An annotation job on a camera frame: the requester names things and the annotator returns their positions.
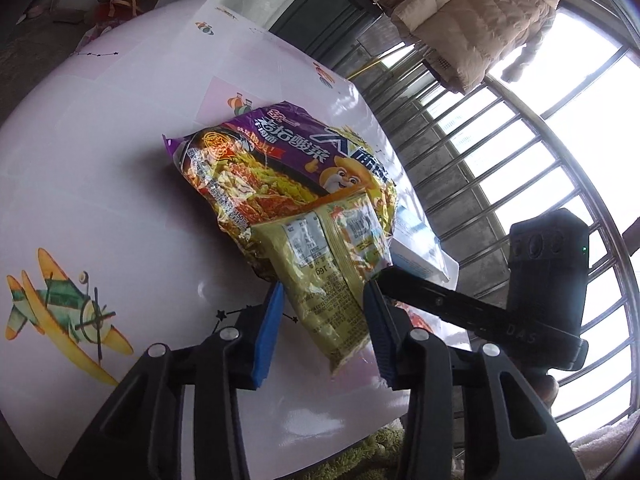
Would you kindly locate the white fluffy cloth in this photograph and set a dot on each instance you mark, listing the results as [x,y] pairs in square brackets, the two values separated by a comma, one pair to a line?
[610,447]

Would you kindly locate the yellow snack packet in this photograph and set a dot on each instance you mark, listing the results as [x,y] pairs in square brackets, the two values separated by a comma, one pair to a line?
[320,280]

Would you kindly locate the metal balcony railing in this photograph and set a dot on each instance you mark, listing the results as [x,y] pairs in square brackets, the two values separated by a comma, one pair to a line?
[570,152]

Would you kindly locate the yellow-green shaggy mat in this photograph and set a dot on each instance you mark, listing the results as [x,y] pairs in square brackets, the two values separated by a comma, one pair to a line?
[360,455]

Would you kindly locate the beige down jacket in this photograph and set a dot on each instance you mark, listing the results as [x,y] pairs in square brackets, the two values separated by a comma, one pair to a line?
[475,15]

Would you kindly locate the dark cabinet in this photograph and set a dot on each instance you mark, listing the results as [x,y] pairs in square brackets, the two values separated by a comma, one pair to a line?
[320,20]

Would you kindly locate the person's right hand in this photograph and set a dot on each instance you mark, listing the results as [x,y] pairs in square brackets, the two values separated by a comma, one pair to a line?
[546,389]

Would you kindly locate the clear bag with red flowers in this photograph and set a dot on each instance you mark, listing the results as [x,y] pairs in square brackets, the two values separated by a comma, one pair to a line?
[420,321]

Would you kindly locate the blue and white tissue pack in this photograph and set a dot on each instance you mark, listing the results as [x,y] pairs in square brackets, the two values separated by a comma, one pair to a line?
[417,255]

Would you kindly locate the purple instant noodle packet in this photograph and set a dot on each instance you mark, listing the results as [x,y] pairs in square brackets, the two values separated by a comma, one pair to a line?
[260,160]

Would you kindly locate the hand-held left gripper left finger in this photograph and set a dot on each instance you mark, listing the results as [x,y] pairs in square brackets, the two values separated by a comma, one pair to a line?
[267,340]

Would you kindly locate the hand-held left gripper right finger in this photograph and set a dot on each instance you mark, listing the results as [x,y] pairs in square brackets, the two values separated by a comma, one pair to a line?
[380,340]

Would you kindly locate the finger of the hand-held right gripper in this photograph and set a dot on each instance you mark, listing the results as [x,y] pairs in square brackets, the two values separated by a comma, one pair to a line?
[440,302]

